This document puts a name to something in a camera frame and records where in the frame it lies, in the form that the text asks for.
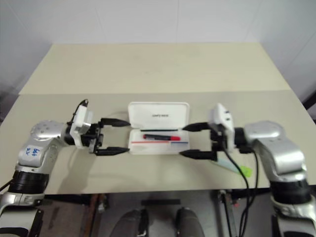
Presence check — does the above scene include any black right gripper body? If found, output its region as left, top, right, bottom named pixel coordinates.
left=209, top=122, right=230, bottom=161

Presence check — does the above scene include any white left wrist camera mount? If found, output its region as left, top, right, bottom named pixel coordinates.
left=69, top=104, right=95, bottom=149

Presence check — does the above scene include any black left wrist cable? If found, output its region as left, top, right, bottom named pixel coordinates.
left=66, top=99, right=90, bottom=125

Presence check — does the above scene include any white plastic pencil case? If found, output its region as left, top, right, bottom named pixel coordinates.
left=127, top=101, right=192, bottom=156

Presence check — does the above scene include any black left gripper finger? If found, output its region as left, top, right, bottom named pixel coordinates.
left=95, top=147, right=130, bottom=157
left=99, top=118, right=132, bottom=128

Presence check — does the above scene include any red marker with black cap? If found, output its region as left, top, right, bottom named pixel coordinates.
left=142, top=133, right=181, bottom=141

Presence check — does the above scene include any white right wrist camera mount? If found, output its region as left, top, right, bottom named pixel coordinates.
left=208, top=103, right=236, bottom=152

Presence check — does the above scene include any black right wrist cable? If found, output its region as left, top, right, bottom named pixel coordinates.
left=220, top=142, right=250, bottom=237

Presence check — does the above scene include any pale marker with green cap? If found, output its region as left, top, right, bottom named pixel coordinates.
left=214, top=159, right=253, bottom=178

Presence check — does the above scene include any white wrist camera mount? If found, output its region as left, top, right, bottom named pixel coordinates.
left=69, top=104, right=95, bottom=149
left=208, top=103, right=236, bottom=152

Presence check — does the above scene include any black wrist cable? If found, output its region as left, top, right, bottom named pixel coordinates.
left=220, top=142, right=250, bottom=237
left=66, top=99, right=90, bottom=125

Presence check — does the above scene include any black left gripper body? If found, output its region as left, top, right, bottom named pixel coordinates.
left=80, top=121, right=105, bottom=155

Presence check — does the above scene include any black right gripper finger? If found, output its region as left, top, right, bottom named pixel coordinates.
left=179, top=149, right=218, bottom=160
left=182, top=121, right=212, bottom=132

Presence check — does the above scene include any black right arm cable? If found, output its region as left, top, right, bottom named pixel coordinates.
left=238, top=146, right=259, bottom=198

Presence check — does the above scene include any dark rounded shape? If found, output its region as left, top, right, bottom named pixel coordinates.
left=175, top=207, right=202, bottom=237

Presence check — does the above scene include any black flat strip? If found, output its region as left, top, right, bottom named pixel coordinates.
left=141, top=199, right=182, bottom=206

